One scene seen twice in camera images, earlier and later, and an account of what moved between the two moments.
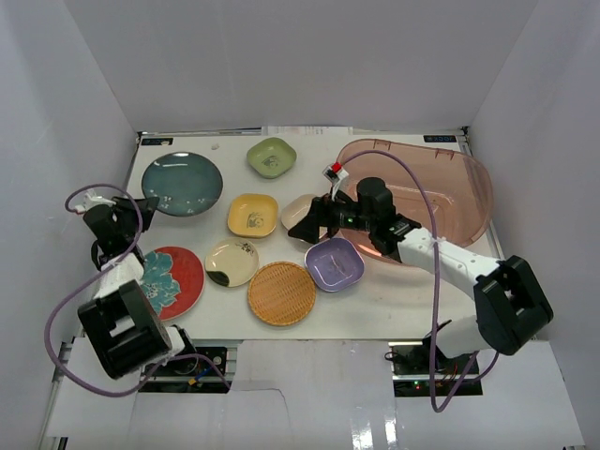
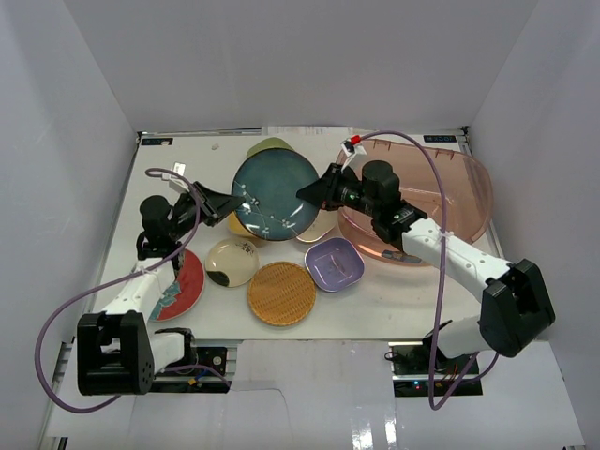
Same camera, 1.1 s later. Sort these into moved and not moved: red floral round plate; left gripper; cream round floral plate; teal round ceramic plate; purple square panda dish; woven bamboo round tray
Moved: teal round ceramic plate; left gripper
Not moved: woven bamboo round tray; purple square panda dish; red floral round plate; cream round floral plate
